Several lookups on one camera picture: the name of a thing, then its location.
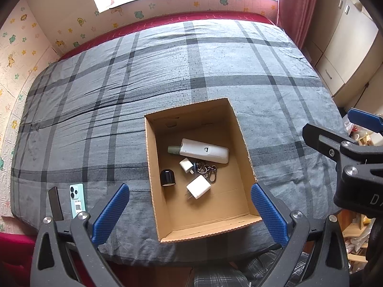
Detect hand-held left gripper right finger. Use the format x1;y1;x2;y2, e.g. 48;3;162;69
251;182;350;287

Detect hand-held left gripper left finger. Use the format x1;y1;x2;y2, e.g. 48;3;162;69
30;183;130;287

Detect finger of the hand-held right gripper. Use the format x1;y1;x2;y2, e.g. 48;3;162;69
347;108;383;133
302;123;370;186

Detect brown cardboard box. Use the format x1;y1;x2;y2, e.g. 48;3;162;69
144;97;263;243

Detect large white charger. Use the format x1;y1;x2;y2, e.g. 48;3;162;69
186;175;212;200

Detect metal key ring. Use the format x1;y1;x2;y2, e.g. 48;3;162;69
193;161;218;183

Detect white remote control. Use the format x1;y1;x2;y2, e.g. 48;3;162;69
180;138;230;164

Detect small white charger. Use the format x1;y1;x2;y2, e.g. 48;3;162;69
179;158;196;174

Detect white plastic bag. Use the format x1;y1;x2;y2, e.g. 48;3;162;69
341;112;374;147

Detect wooden rack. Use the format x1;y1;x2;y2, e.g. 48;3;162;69
341;209;377;264

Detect mint green smartphone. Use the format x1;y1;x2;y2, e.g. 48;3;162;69
69;183;88;219

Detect black glossy cylinder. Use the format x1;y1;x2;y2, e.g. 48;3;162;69
160;169;176;188

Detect person's plaid trousers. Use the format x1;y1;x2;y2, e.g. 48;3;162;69
193;249;309;287

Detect beige cabinet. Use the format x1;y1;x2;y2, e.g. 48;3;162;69
302;0;383;108

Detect grey plaid blanket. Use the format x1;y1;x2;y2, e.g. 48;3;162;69
10;19;349;266

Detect red curtain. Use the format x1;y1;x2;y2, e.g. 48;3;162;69
277;0;324;50

